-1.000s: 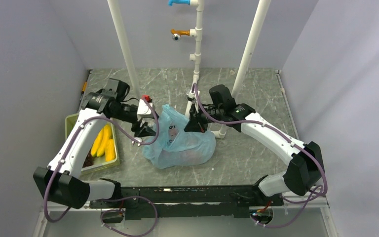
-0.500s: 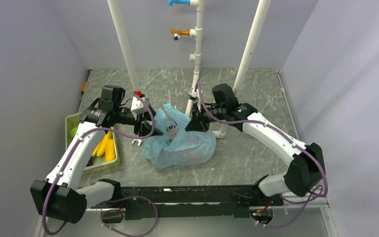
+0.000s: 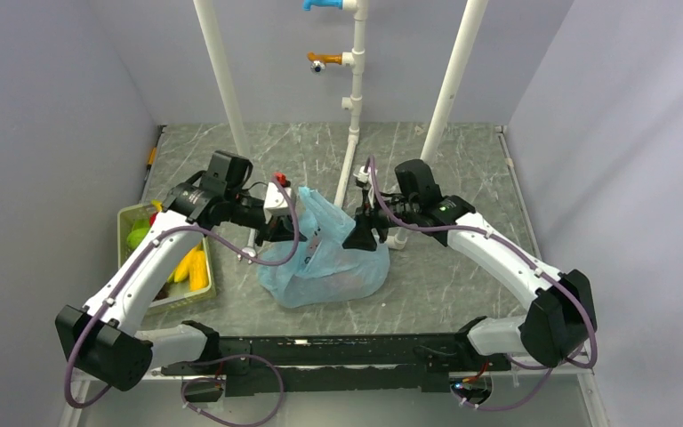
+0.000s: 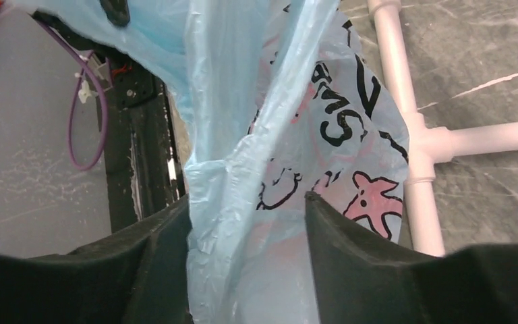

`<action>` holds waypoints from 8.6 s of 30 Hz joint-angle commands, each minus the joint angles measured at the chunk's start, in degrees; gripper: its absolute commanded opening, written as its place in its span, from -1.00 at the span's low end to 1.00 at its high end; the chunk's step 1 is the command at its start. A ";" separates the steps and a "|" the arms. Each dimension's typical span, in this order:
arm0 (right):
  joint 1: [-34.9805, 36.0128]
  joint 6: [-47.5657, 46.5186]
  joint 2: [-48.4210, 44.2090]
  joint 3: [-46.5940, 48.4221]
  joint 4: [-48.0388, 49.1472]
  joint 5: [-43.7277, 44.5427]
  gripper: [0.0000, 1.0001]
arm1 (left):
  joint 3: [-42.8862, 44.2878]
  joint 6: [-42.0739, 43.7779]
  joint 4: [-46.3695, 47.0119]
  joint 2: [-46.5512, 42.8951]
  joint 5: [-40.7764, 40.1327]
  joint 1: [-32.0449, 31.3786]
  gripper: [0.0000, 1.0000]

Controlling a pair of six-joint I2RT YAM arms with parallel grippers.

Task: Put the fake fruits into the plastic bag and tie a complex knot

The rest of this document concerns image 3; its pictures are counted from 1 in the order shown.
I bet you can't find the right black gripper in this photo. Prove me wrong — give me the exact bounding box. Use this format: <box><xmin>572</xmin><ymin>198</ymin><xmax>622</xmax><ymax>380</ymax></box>
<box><xmin>342</xmin><ymin>189</ymin><xmax>420</xmax><ymax>250</ymax></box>

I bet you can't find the light blue plastic bag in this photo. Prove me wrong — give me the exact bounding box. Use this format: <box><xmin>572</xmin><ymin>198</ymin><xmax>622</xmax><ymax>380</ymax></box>
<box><xmin>257</xmin><ymin>186</ymin><xmax>390</xmax><ymax>308</ymax></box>

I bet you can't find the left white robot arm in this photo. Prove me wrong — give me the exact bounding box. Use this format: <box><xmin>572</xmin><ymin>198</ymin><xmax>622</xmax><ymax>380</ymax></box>
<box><xmin>55</xmin><ymin>150</ymin><xmax>305</xmax><ymax>396</ymax></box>

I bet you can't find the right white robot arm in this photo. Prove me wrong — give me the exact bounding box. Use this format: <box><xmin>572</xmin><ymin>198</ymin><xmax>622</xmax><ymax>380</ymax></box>
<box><xmin>342</xmin><ymin>157</ymin><xmax>599</xmax><ymax>369</ymax></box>

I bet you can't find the yellow fake fruit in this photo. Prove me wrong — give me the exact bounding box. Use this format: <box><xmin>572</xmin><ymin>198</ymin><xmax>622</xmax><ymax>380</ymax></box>
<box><xmin>189</xmin><ymin>250</ymin><xmax>209</xmax><ymax>292</ymax></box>

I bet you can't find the yellow fake banana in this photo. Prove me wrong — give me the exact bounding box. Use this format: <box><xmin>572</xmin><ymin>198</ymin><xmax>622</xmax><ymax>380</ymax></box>
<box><xmin>167</xmin><ymin>246</ymin><xmax>203</xmax><ymax>283</ymax></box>

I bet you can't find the green fake fruit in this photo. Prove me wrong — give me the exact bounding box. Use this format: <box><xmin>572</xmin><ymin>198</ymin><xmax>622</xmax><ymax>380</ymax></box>
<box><xmin>125</xmin><ymin>219</ymin><xmax>151</xmax><ymax>251</ymax></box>

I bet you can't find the silver wrench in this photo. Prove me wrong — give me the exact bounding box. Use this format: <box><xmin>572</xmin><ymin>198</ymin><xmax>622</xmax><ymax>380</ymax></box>
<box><xmin>237</xmin><ymin>229</ymin><xmax>257</xmax><ymax>264</ymax></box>

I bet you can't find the pale green fruit basket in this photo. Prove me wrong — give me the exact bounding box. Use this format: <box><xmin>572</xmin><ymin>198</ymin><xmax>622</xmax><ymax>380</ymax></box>
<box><xmin>117</xmin><ymin>203</ymin><xmax>215</xmax><ymax>314</ymax></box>

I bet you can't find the blue clamp on pipe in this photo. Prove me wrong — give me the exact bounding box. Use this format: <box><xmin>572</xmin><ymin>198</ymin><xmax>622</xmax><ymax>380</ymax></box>
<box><xmin>302</xmin><ymin>0</ymin><xmax>344</xmax><ymax>12</ymax></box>

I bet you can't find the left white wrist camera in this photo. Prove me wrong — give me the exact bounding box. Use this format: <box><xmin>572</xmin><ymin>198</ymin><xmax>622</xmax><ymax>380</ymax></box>
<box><xmin>263</xmin><ymin>173</ymin><xmax>295</xmax><ymax>222</ymax></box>

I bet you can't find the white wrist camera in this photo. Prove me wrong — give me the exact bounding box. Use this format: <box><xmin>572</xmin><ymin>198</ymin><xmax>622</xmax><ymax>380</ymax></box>
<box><xmin>354</xmin><ymin>166</ymin><xmax>377</xmax><ymax>190</ymax></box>
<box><xmin>263</xmin><ymin>173</ymin><xmax>295</xmax><ymax>222</ymax></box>

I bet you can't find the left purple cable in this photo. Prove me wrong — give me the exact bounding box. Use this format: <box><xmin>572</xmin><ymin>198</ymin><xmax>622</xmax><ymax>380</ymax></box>
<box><xmin>63</xmin><ymin>173</ymin><xmax>301</xmax><ymax>427</ymax></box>

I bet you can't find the purple cable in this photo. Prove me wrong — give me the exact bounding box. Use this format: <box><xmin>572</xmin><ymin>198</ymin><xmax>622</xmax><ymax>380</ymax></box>
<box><xmin>365</xmin><ymin>155</ymin><xmax>599</xmax><ymax>414</ymax></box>
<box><xmin>63</xmin><ymin>173</ymin><xmax>301</xmax><ymax>427</ymax></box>

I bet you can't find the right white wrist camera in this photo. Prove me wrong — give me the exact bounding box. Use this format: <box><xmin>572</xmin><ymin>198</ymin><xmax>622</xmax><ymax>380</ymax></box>
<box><xmin>354</xmin><ymin>166</ymin><xmax>377</xmax><ymax>190</ymax></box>

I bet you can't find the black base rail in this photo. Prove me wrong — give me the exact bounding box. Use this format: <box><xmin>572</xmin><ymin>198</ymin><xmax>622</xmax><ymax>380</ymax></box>
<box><xmin>161</xmin><ymin>333</ymin><xmax>510</xmax><ymax>397</ymax></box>

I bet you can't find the white PVC pipe frame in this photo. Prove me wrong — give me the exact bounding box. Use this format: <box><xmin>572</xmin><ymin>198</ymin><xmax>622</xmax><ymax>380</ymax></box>
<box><xmin>191</xmin><ymin>0</ymin><xmax>491</xmax><ymax>252</ymax></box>

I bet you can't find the orange handled tool at wall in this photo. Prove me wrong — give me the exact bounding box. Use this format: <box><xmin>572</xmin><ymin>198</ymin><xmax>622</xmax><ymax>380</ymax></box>
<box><xmin>144</xmin><ymin>125</ymin><xmax>165</xmax><ymax>181</ymax></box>

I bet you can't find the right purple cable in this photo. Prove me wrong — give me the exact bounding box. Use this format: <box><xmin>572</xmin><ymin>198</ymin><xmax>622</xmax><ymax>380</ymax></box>
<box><xmin>365</xmin><ymin>155</ymin><xmax>599</xmax><ymax>414</ymax></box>

